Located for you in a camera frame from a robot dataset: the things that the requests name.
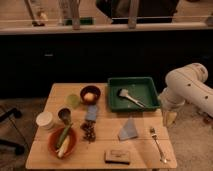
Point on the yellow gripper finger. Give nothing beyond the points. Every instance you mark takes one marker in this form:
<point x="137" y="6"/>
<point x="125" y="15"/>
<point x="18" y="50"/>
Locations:
<point x="169" y="118"/>

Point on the brown board eraser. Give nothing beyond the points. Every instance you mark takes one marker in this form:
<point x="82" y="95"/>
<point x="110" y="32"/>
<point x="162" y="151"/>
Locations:
<point x="117" y="156"/>

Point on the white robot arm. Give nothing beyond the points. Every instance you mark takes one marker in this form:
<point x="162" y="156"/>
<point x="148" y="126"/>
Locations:
<point x="186" y="84"/>

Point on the green plastic cup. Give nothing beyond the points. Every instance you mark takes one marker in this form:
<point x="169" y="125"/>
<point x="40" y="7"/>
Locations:
<point x="73" y="101"/>

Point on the metal cup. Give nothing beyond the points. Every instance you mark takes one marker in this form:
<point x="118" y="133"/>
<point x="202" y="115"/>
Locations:
<point x="65" y="115"/>

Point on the white paper cup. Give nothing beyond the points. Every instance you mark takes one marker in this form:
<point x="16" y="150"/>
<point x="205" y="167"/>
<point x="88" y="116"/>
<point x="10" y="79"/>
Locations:
<point x="45" y="120"/>

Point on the silver fork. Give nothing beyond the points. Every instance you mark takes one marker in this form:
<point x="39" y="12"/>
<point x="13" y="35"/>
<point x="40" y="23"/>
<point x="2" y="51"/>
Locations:
<point x="163" y="158"/>

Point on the blue folded cloth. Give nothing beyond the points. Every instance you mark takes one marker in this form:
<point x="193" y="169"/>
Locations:
<point x="128" y="131"/>

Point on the green plastic tray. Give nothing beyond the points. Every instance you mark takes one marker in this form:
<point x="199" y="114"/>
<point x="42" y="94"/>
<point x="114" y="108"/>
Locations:
<point x="140" y="88"/>

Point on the blue sponge block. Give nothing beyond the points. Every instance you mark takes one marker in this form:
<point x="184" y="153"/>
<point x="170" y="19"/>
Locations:
<point x="91" y="114"/>

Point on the dark bunch of grapes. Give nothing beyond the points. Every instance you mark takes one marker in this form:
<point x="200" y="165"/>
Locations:
<point x="89" y="131"/>

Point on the yellow round fruit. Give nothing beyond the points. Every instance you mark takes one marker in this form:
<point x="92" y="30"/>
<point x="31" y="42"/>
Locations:
<point x="89" y="97"/>

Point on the dark red bowl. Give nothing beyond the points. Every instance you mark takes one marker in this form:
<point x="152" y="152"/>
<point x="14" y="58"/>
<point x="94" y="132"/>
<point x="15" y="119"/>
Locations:
<point x="90" y="89"/>

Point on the wooden table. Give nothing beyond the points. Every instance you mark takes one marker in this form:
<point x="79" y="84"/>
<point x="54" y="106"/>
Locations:
<point x="144" y="153"/>

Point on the green vegetable stick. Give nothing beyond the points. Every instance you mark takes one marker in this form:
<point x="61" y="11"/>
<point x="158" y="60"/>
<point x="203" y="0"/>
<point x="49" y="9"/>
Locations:
<point x="63" y="135"/>

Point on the pale corn cob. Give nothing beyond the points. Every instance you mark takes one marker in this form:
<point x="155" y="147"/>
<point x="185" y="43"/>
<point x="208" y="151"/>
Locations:
<point x="63" y="149"/>

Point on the orange bowl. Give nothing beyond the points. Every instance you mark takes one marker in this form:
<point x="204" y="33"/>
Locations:
<point x="54" y="138"/>

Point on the black office chair base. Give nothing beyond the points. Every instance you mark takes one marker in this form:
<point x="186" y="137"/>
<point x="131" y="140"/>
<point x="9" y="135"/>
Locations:
<point x="5" y="116"/>

